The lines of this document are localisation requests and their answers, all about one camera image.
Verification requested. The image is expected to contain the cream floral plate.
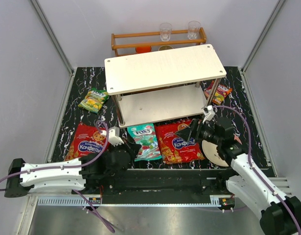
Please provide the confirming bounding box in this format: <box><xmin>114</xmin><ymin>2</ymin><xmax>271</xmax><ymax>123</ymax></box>
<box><xmin>202</xmin><ymin>140</ymin><xmax>229</xmax><ymax>167</ymax></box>

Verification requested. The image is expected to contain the orange round object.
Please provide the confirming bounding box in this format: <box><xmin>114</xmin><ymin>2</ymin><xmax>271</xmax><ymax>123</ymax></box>
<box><xmin>135</xmin><ymin>46</ymin><xmax>152</xmax><ymax>54</ymax></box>

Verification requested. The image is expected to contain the orange Fox's candy bag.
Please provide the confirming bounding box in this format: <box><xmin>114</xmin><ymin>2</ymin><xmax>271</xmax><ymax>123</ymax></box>
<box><xmin>204</xmin><ymin>81</ymin><xmax>232</xmax><ymax>105</ymax></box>

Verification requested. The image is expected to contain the clear drinking glass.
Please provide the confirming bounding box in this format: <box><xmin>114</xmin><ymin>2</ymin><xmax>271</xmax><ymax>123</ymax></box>
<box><xmin>160</xmin><ymin>23</ymin><xmax>172</xmax><ymax>42</ymax></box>
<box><xmin>187</xmin><ymin>21</ymin><xmax>201</xmax><ymax>40</ymax></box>

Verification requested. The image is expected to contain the right clear drinking glass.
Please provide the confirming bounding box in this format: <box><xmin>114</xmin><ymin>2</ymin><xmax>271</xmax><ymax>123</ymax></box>
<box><xmin>187</xmin><ymin>21</ymin><xmax>201</xmax><ymax>40</ymax></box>

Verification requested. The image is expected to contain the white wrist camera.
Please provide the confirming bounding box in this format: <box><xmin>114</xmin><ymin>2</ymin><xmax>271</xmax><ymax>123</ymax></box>
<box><xmin>202</xmin><ymin>105</ymin><xmax>215</xmax><ymax>123</ymax></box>
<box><xmin>108</xmin><ymin>126</ymin><xmax>124</xmax><ymax>146</ymax></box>

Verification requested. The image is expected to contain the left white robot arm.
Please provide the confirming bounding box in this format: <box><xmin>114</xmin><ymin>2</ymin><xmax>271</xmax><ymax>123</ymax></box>
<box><xmin>4</xmin><ymin>140</ymin><xmax>141</xmax><ymax>198</ymax></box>

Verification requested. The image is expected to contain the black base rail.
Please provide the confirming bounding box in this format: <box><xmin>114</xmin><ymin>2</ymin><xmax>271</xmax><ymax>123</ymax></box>
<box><xmin>81</xmin><ymin>169</ymin><xmax>231</xmax><ymax>206</ymax></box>

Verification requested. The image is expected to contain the left red Konfety candy bag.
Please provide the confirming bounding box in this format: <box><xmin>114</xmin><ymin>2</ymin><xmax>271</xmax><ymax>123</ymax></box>
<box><xmin>64</xmin><ymin>122</ymin><xmax>109</xmax><ymax>161</ymax></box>

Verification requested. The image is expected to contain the left clear drinking glass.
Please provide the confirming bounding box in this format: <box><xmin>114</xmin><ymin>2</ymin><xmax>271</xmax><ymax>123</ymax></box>
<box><xmin>160</xmin><ymin>23</ymin><xmax>172</xmax><ymax>42</ymax></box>

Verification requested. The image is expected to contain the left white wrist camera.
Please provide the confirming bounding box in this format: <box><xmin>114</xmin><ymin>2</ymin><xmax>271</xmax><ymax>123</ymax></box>
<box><xmin>108</xmin><ymin>126</ymin><xmax>124</xmax><ymax>146</ymax></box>

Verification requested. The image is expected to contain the right red Konfety candy bag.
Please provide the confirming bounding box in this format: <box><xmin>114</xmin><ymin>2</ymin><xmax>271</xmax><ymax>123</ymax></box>
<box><xmin>155</xmin><ymin>119</ymin><xmax>205</xmax><ymax>164</ymax></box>

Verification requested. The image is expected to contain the brown wooden rack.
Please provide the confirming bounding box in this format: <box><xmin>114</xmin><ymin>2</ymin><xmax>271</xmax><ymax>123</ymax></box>
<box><xmin>111</xmin><ymin>27</ymin><xmax>207</xmax><ymax>57</ymax></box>

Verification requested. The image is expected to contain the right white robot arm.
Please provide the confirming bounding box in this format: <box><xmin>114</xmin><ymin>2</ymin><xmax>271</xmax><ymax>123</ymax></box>
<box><xmin>176</xmin><ymin>118</ymin><xmax>301</xmax><ymax>235</ymax></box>

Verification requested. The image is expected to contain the green yellow Fox's candy bag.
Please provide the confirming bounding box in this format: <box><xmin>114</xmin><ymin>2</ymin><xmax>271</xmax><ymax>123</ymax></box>
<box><xmin>78</xmin><ymin>88</ymin><xmax>109</xmax><ymax>114</ymax></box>

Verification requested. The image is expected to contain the teal Fox's mint candy bag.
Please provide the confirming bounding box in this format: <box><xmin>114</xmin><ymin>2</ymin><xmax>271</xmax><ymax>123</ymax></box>
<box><xmin>127</xmin><ymin>123</ymin><xmax>162</xmax><ymax>162</ymax></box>

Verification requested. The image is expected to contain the white two-tier shelf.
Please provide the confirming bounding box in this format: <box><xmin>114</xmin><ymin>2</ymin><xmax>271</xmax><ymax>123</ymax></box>
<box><xmin>104</xmin><ymin>44</ymin><xmax>227</xmax><ymax>128</ymax></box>

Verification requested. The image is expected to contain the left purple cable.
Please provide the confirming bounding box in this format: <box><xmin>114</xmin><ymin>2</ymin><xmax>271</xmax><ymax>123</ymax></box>
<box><xmin>0</xmin><ymin>120</ymin><xmax>116</xmax><ymax>233</ymax></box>

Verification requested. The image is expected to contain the black marble mat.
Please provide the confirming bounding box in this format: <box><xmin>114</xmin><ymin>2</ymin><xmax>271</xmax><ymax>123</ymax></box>
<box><xmin>50</xmin><ymin>66</ymin><xmax>272</xmax><ymax>169</ymax></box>

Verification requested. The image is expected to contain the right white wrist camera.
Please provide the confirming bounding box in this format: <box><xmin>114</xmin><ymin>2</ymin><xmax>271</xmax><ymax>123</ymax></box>
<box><xmin>202</xmin><ymin>105</ymin><xmax>215</xmax><ymax>123</ymax></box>

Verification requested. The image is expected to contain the red konfety candy bag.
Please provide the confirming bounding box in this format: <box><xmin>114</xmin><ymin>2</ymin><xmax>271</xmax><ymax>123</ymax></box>
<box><xmin>155</xmin><ymin>119</ymin><xmax>205</xmax><ymax>164</ymax></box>
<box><xmin>64</xmin><ymin>122</ymin><xmax>109</xmax><ymax>161</ymax></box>

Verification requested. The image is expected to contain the olive round lid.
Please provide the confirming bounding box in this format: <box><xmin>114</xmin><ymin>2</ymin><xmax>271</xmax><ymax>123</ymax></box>
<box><xmin>158</xmin><ymin>45</ymin><xmax>173</xmax><ymax>51</ymax></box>

